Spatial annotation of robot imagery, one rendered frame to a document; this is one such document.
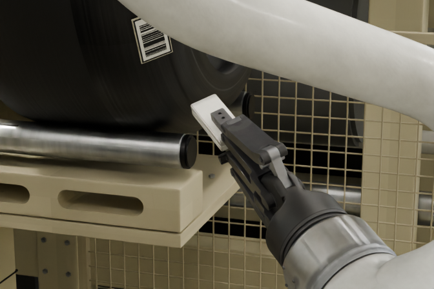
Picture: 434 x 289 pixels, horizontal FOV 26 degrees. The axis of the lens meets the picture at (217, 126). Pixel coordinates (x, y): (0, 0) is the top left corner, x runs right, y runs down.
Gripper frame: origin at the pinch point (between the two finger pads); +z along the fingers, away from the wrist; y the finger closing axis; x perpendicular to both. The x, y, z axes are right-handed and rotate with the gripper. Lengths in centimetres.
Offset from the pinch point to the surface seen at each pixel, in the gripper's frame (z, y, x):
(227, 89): 24.1, 17.9, 10.5
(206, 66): 19.7, 9.1, 6.8
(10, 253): 42, 47, -25
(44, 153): 27.0, 17.5, -15.3
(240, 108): 32.5, 29.9, 15.2
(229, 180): 24.9, 35.3, 8.5
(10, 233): 43, 44, -24
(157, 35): 15.5, -1.7, 0.3
